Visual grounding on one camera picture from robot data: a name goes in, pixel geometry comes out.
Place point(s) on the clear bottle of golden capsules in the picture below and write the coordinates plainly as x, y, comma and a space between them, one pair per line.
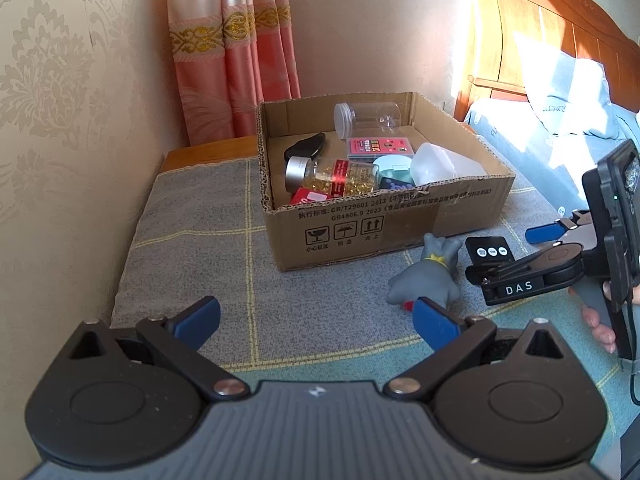
340, 175

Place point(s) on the wooden bed frame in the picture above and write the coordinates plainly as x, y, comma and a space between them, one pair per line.
210, 150

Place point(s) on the light blue pillow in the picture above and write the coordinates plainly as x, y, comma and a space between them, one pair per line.
565, 90

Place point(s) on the wooden headboard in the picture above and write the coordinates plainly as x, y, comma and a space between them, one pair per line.
550, 25

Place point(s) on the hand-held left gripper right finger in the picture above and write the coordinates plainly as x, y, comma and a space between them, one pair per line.
435, 322

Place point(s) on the light blue bed sheet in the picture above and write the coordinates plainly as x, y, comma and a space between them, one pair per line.
545, 160

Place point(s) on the white plastic bottle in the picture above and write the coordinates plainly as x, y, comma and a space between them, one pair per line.
440, 162

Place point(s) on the light blue round container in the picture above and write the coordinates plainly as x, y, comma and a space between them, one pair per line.
392, 170

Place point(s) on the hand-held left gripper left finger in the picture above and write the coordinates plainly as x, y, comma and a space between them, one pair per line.
200, 317

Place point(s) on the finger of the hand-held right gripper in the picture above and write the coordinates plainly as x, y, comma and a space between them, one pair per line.
542, 233
505, 267

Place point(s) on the black toy car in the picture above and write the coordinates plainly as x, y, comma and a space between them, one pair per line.
490, 250

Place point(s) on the grey plush toy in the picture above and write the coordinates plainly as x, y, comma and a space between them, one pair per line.
430, 275

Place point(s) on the red toy train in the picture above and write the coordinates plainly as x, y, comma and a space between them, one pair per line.
310, 196

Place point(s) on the person's right hand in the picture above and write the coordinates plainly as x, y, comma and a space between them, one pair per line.
597, 327

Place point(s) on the grey and teal plaid blanket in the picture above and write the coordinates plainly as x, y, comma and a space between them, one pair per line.
200, 240

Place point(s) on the black computer mouse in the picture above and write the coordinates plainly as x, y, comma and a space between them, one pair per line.
305, 146

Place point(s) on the brown cardboard box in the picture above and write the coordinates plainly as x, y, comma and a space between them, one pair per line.
390, 230

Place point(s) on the clear plastic jar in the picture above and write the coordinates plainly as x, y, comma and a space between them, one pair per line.
365, 117

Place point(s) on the pink curtain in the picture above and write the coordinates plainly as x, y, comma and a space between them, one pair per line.
225, 60

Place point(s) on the pink card pack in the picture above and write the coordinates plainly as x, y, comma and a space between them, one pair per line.
380, 147

